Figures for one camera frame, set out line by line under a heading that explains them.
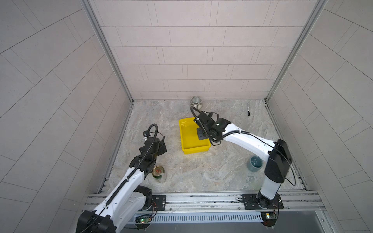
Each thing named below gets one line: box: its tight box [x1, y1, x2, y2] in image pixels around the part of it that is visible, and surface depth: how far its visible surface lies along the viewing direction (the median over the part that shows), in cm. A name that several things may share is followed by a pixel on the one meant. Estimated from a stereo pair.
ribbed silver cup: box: [190, 96, 203, 111], surface depth 108 cm
